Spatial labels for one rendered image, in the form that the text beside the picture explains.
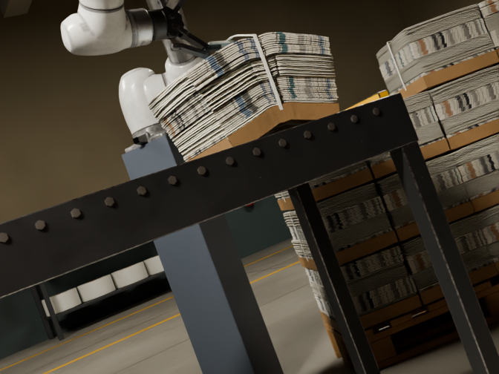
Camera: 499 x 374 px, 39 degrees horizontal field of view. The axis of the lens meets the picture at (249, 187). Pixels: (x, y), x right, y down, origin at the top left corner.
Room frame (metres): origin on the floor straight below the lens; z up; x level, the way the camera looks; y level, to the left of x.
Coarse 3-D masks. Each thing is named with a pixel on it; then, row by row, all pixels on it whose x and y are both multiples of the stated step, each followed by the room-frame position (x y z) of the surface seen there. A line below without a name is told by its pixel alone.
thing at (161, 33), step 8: (168, 8) 1.76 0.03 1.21; (152, 16) 1.71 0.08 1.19; (160, 16) 1.72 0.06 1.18; (168, 16) 1.75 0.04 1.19; (176, 16) 1.76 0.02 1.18; (160, 24) 1.71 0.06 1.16; (168, 24) 1.75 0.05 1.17; (160, 32) 1.72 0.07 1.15; (168, 32) 1.75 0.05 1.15; (176, 32) 1.76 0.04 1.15; (152, 40) 1.75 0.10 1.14
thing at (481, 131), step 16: (480, 128) 2.46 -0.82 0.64; (496, 128) 2.47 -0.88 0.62; (432, 144) 2.44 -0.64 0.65; (448, 144) 2.46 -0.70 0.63; (464, 144) 2.45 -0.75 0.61; (352, 176) 2.41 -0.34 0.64; (368, 176) 2.41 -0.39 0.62; (320, 192) 2.39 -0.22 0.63; (336, 192) 2.40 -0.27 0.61; (496, 192) 2.46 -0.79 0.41; (288, 208) 2.55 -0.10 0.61; (464, 208) 2.44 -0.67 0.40; (480, 208) 2.45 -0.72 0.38; (416, 224) 2.42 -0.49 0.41; (368, 240) 2.40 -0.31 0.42; (384, 240) 2.41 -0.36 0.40; (400, 240) 2.41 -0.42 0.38; (336, 256) 2.39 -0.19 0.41; (352, 256) 2.40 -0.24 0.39; (480, 272) 2.44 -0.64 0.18; (496, 272) 2.45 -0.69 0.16; (432, 288) 2.42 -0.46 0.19; (400, 304) 2.41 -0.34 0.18; (416, 304) 2.41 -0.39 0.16; (368, 320) 2.39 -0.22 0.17; (384, 320) 2.40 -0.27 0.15
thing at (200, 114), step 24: (240, 48) 1.68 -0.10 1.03; (192, 72) 1.62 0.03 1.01; (216, 72) 1.64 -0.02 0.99; (240, 72) 1.67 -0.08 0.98; (168, 96) 1.74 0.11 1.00; (192, 96) 1.66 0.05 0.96; (216, 96) 1.64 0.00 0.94; (240, 96) 1.67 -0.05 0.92; (264, 96) 1.70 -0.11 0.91; (168, 120) 1.82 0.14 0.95; (192, 120) 1.72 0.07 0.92; (216, 120) 1.64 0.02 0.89; (240, 120) 1.66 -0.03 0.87; (192, 144) 1.80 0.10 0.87
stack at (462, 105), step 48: (432, 96) 2.45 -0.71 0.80; (480, 96) 2.47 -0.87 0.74; (480, 144) 2.46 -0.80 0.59; (384, 192) 2.41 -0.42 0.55; (480, 192) 2.46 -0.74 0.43; (336, 240) 2.39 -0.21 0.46; (480, 240) 2.45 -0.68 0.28; (384, 288) 2.41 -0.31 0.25; (480, 288) 2.44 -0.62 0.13; (336, 336) 2.57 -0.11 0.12; (384, 336) 2.40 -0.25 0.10
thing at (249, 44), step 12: (264, 36) 1.72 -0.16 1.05; (252, 48) 1.70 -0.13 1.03; (264, 48) 1.72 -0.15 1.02; (252, 60) 1.70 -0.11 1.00; (276, 60) 1.72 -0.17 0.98; (264, 72) 1.70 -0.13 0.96; (276, 72) 1.72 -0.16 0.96; (264, 84) 1.70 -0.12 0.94; (276, 84) 1.72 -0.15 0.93; (288, 120) 1.71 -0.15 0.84
